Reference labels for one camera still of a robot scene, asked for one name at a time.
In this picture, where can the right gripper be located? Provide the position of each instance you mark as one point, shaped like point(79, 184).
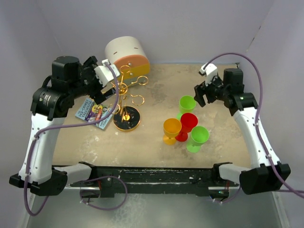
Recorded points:
point(201, 90)

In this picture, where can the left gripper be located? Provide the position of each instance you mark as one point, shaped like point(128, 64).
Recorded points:
point(88, 68)

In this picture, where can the green wine glass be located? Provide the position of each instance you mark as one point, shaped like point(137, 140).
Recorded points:
point(186, 105)
point(198, 136)

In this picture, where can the red wine glass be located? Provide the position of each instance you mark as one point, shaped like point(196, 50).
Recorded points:
point(188, 122)

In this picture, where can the gold wine glass rack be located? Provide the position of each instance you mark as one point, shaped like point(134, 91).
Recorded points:
point(127, 117)

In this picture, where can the orange wine glass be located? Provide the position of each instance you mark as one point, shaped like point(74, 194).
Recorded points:
point(171, 128)

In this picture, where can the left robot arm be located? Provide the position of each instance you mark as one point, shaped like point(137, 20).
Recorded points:
point(69, 80)

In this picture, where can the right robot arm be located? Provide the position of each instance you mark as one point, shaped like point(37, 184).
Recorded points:
point(264, 163)

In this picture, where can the children's paperback book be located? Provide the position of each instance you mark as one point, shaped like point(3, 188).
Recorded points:
point(89, 111)

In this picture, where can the round mini drawer chest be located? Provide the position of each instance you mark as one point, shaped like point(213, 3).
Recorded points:
point(129, 57)

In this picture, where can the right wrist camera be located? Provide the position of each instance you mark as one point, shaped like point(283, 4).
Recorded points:
point(209, 71)

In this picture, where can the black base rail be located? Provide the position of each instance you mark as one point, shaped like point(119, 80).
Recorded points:
point(110, 180)

